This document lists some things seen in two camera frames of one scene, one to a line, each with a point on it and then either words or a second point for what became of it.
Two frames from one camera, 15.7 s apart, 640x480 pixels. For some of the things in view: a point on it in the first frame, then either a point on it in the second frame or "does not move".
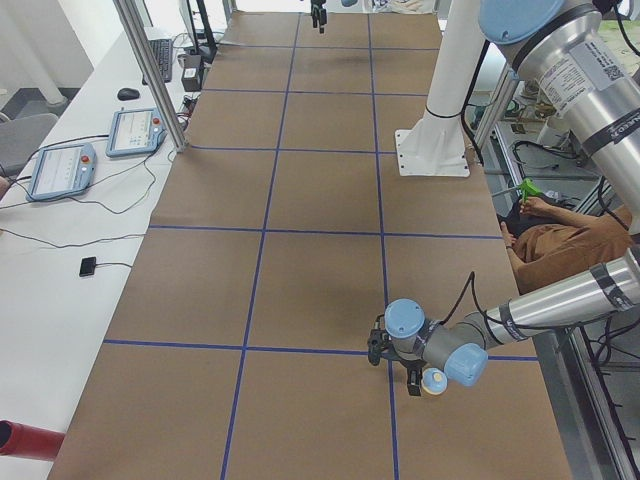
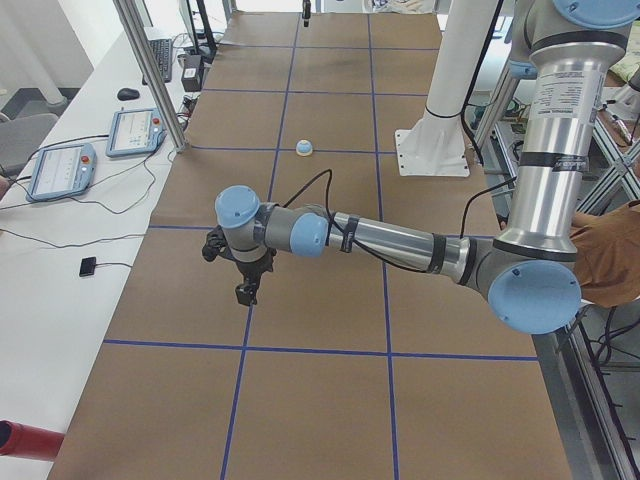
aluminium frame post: x=153 y=72 does not move
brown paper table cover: x=240 y=349 does not move
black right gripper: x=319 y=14 → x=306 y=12
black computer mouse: x=127 y=94 does not move
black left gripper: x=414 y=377 → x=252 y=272
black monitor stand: x=208 y=51 does not move
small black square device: x=88 y=266 does not move
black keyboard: x=162 y=52 does not move
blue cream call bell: x=434 y=381 → x=304 y=147
